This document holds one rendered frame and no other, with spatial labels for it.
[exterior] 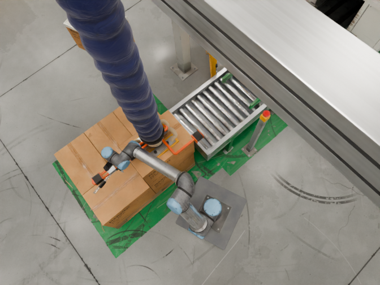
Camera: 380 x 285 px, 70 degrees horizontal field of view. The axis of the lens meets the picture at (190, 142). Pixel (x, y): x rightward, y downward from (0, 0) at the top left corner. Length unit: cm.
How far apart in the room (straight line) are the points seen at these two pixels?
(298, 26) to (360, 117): 14
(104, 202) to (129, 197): 27
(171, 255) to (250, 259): 89
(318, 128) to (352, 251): 336
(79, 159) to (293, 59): 297
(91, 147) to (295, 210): 246
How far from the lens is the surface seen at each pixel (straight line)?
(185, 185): 178
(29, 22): 552
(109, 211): 296
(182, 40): 353
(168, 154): 253
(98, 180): 244
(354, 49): 40
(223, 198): 261
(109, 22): 121
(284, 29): 39
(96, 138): 322
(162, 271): 337
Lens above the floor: 333
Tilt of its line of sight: 69 degrees down
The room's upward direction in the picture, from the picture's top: 8 degrees counter-clockwise
